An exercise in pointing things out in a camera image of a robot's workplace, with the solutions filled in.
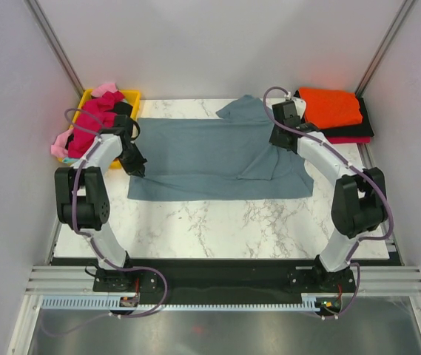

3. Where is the left aluminium frame post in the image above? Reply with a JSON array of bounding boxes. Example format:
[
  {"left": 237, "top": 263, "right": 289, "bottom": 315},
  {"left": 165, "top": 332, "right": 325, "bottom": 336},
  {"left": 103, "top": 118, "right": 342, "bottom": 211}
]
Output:
[{"left": 24, "top": 0, "right": 85, "bottom": 104}]

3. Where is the right aluminium frame post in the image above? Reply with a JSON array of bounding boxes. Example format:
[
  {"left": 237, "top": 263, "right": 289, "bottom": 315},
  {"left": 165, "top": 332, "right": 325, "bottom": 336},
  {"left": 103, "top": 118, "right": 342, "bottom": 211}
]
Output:
[{"left": 355, "top": 0, "right": 418, "bottom": 97}]

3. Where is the aluminium front rail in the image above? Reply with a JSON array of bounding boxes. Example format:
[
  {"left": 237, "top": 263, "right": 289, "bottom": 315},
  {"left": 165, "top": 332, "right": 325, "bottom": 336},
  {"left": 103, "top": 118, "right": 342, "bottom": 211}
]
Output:
[{"left": 25, "top": 266, "right": 421, "bottom": 297}]

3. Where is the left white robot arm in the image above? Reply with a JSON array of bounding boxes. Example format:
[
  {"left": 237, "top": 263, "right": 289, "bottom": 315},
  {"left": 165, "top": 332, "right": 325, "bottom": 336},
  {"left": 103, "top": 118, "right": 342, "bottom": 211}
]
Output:
[{"left": 54, "top": 115, "right": 146, "bottom": 293}]

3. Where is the aluminium frame post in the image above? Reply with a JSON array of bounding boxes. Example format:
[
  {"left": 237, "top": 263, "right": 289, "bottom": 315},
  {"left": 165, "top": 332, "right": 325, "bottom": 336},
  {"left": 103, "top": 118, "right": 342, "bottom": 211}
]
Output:
[
  {"left": 24, "top": 0, "right": 85, "bottom": 104},
  {"left": 355, "top": 0, "right": 418, "bottom": 97}
]

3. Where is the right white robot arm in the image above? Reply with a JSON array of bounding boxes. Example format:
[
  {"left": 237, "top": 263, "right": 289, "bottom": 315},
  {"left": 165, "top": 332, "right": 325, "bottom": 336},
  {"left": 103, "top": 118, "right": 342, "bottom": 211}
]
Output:
[{"left": 264, "top": 98, "right": 394, "bottom": 292}]

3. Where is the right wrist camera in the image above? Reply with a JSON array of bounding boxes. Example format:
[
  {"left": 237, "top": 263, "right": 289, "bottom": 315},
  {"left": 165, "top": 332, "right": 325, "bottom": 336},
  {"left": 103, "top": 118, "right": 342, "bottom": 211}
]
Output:
[{"left": 284, "top": 91, "right": 307, "bottom": 118}]

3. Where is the folded black t shirt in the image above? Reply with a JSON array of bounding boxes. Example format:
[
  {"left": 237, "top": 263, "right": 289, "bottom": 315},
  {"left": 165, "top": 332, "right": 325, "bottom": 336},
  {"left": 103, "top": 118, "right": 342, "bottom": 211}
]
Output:
[{"left": 298, "top": 95, "right": 376, "bottom": 138}]

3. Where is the folded magenta t shirt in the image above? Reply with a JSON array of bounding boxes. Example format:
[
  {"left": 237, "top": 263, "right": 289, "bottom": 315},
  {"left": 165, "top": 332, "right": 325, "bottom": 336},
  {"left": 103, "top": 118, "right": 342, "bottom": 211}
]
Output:
[{"left": 326, "top": 137, "right": 371, "bottom": 144}]

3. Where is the yellow plastic bin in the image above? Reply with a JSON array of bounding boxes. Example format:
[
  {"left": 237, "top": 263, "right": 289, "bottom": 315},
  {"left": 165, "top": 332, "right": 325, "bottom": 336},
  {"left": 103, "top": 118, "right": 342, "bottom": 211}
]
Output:
[{"left": 57, "top": 88, "right": 141, "bottom": 164}]

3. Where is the black garment in bin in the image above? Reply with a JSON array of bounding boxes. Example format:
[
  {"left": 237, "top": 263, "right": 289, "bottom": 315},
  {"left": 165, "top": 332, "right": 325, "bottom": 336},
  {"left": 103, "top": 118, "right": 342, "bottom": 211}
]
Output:
[{"left": 111, "top": 101, "right": 133, "bottom": 118}]

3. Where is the light pink t shirt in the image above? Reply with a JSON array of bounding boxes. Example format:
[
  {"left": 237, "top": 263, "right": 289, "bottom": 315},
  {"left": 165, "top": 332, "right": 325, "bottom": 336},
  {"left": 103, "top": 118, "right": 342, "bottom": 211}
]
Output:
[{"left": 50, "top": 83, "right": 118, "bottom": 162}]

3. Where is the white slotted cable duct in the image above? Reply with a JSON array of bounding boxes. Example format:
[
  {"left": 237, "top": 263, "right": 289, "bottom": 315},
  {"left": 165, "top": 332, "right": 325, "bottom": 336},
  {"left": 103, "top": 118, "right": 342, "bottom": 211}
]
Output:
[{"left": 41, "top": 295, "right": 320, "bottom": 312}]

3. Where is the magenta t shirt in bin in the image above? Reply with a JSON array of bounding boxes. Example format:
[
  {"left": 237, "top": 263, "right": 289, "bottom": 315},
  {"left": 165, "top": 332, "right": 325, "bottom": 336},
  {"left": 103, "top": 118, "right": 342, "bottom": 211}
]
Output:
[{"left": 67, "top": 91, "right": 124, "bottom": 158}]

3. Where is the grey-blue t shirt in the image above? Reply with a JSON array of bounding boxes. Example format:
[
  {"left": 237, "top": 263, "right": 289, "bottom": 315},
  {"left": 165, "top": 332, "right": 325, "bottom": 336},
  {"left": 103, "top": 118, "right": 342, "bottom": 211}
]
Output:
[{"left": 128, "top": 95, "right": 314, "bottom": 202}]

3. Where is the folded orange t shirt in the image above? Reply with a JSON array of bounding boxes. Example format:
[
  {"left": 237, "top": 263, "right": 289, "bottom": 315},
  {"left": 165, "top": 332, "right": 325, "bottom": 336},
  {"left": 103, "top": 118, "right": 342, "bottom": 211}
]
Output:
[{"left": 298, "top": 87, "right": 363, "bottom": 129}]

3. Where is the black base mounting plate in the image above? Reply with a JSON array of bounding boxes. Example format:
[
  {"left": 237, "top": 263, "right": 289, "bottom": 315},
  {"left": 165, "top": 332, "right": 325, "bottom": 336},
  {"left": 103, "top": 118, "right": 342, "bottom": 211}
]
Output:
[{"left": 93, "top": 259, "right": 355, "bottom": 306}]

